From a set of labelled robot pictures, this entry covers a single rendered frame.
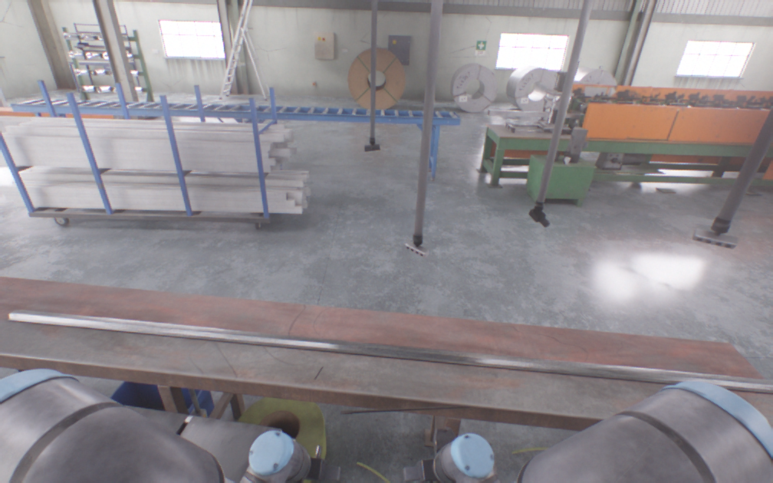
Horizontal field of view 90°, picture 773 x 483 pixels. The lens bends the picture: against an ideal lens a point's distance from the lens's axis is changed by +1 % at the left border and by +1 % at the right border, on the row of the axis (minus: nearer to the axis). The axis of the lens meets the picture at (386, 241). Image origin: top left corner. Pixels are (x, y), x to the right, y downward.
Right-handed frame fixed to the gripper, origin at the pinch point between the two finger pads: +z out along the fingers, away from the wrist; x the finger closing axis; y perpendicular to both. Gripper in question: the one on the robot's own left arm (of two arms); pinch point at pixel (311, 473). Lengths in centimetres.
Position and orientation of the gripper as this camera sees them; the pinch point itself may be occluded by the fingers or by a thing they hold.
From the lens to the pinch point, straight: 132.0
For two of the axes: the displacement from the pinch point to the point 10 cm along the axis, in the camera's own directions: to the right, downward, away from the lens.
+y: 1.1, -7.8, 6.1
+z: 1.4, 6.2, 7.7
